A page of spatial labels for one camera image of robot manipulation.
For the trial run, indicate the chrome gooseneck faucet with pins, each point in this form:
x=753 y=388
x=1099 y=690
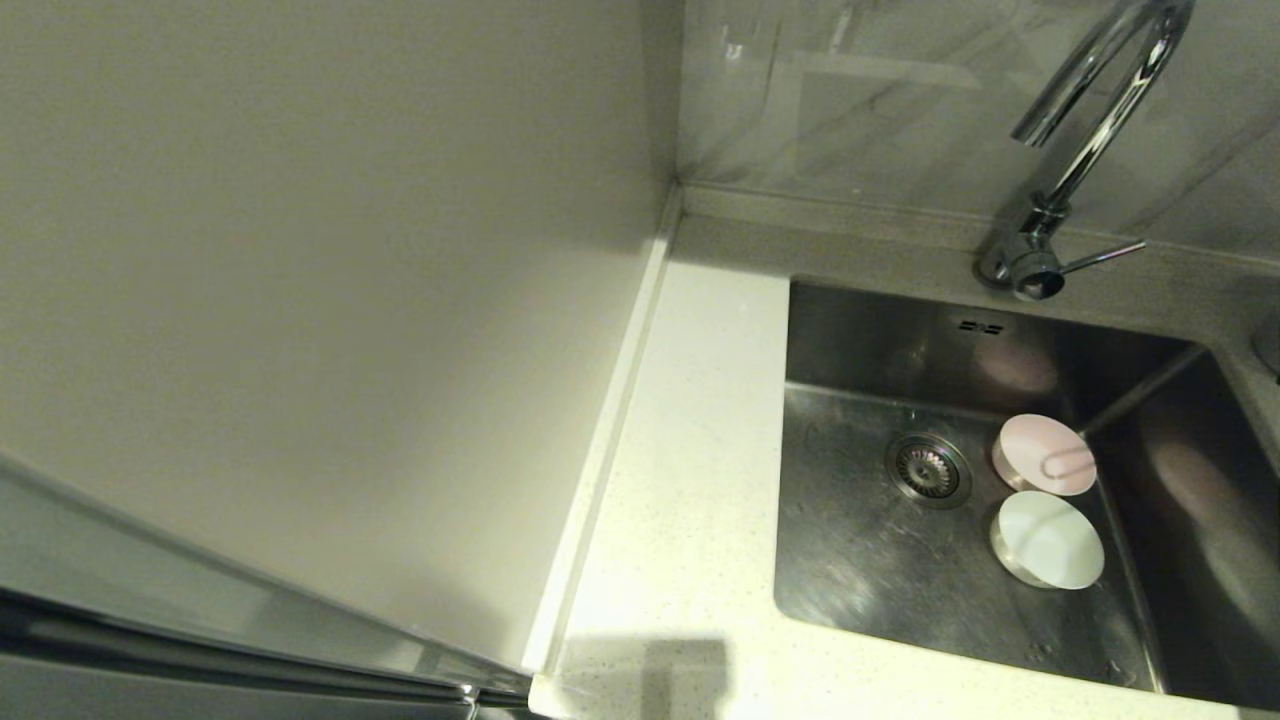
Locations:
x=1037 y=264

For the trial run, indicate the pink bowl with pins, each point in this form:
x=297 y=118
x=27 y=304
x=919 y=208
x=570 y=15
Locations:
x=1040 y=450

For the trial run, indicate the stainless steel refrigerator door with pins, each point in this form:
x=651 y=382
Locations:
x=100 y=650

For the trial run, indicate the light blue bowl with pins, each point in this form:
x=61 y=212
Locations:
x=1270 y=345

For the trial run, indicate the stainless steel sink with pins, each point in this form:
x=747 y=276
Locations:
x=880 y=580

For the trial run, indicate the metal sink drain strainer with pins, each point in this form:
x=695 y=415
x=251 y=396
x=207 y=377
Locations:
x=928 y=470

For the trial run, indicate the white bowl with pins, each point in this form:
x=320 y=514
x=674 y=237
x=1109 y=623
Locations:
x=1050 y=540

